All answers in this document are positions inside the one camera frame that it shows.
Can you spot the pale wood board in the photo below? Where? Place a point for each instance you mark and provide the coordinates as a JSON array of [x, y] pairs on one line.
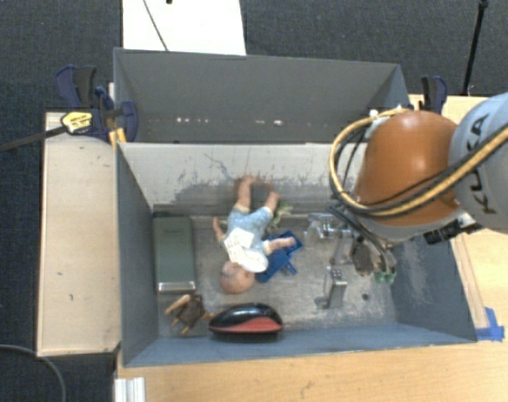
[[78, 245]]

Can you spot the grey metal bin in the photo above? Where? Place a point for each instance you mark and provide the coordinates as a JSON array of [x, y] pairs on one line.
[[253, 99]]

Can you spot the dark green flat block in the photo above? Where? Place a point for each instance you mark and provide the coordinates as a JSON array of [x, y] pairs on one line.
[[174, 249]]

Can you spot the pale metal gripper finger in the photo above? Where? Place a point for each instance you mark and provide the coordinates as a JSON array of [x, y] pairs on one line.
[[325, 227], [336, 292]]

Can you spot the baby doll in blue clothes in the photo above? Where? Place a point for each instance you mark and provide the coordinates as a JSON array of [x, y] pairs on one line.
[[245, 228]]

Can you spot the brown wooden toy chair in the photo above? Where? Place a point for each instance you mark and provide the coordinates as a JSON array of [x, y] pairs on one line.
[[190, 311]]

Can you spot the black and red computer mouse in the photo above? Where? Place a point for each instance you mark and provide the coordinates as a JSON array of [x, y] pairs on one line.
[[245, 318]]

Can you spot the small green toy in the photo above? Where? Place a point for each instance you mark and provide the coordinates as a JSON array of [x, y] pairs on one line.
[[282, 212]]

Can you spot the black cylinder on white bracket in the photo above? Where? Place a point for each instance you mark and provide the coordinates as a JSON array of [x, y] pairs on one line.
[[446, 230]]

